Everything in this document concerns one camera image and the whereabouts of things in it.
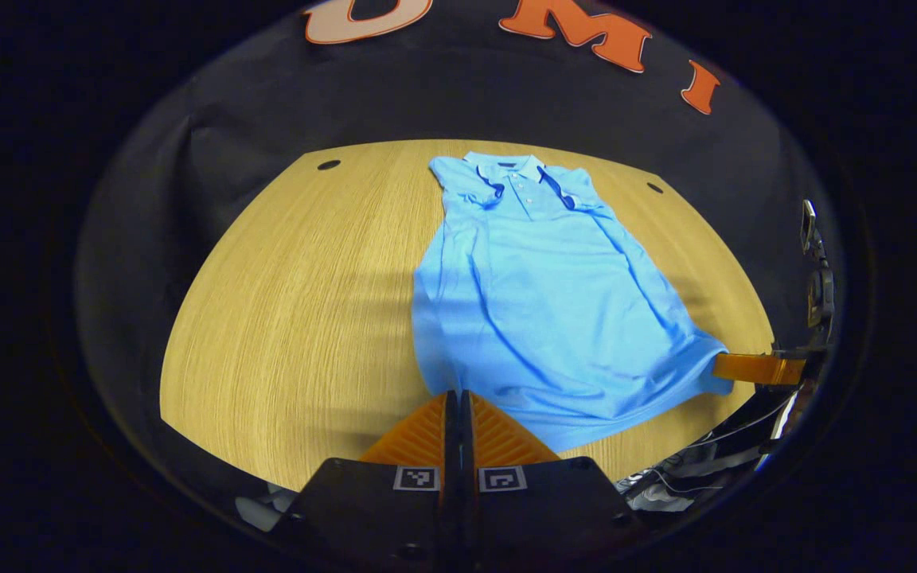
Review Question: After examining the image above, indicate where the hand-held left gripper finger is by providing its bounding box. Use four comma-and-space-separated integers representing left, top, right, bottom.
459, 390, 650, 564
271, 390, 460, 564

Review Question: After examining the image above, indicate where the white cloth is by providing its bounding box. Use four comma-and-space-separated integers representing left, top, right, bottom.
234, 480, 296, 532

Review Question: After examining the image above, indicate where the person's black white clothing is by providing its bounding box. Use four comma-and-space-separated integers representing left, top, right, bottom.
616, 386, 806, 512

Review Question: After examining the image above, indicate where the light blue T-shirt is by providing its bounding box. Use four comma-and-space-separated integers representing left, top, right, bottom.
411, 151, 736, 453

